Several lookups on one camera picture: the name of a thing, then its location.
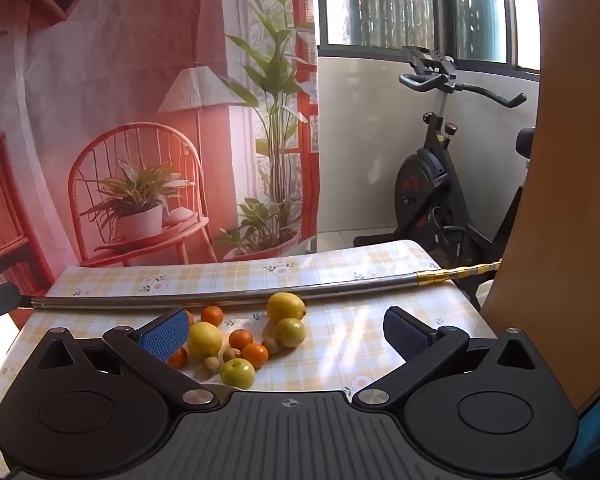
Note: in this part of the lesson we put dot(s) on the black exercise bike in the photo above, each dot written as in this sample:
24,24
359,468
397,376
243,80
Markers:
429,202

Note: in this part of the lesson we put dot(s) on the printed room backdrop cloth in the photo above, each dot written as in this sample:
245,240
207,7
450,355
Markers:
154,133

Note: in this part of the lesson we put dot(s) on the wooden board panel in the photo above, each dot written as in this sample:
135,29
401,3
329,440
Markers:
549,281

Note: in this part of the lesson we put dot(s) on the tangerine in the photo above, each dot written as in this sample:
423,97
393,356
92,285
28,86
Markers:
212,315
256,354
239,339
191,319
178,359

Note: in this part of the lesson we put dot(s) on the large yellow grapefruit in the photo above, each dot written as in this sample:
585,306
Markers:
204,340

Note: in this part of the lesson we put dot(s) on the lemon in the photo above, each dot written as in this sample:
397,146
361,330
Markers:
285,305

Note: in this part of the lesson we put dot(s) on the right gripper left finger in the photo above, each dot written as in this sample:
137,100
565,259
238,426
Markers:
146,350

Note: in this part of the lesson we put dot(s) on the brown longan fruit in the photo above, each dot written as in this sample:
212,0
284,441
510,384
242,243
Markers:
271,345

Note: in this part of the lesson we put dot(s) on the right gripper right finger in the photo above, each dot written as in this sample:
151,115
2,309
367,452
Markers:
426,352

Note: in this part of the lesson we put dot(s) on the green apple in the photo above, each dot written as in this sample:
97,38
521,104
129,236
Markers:
238,373
290,332

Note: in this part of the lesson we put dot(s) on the plaid floral tablecloth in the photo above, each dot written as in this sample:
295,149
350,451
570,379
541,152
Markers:
344,349

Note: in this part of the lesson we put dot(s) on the telescopic metal pole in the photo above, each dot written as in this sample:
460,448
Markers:
255,296

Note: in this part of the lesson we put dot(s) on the window with frame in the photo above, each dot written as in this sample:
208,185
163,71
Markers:
492,36

